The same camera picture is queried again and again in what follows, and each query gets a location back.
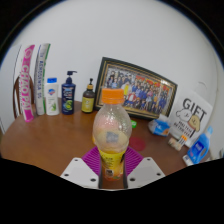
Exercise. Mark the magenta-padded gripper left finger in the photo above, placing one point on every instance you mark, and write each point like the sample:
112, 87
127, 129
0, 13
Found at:
80, 171

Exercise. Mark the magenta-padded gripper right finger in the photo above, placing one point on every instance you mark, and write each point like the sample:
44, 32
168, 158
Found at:
146, 171

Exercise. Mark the orange juice bottle orange cap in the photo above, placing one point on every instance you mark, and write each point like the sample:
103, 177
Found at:
111, 133

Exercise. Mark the small patterned snack pack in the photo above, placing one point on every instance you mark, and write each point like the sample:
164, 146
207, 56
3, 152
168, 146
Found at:
174, 144

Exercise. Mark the white remote control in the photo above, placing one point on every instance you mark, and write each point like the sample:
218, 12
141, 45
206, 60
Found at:
187, 160

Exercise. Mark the blue tissue pack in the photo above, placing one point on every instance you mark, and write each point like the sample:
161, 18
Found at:
159, 126

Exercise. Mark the small cube puzzle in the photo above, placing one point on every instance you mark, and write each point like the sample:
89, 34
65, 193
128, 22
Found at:
183, 140

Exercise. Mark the small green pack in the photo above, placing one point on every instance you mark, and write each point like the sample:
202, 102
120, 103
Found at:
134, 124

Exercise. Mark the blue detergent bottle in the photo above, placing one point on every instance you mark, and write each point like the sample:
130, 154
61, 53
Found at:
199, 148

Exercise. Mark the brown pump bottle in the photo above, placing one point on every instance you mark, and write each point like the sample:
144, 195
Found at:
88, 101

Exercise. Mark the white paper gift bag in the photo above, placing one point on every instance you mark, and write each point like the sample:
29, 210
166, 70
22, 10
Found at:
191, 115

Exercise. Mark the dark blue pump bottle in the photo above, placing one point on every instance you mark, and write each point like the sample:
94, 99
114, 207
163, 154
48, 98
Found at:
68, 98

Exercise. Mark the white bottle blue cap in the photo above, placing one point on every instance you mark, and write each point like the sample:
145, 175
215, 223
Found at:
52, 100

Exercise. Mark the dark framed group picture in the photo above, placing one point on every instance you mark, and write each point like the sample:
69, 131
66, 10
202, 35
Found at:
143, 91

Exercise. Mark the tall white green box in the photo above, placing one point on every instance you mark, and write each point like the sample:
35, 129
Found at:
41, 80

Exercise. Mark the tall pink box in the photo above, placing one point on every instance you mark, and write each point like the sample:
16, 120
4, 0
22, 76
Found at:
26, 86

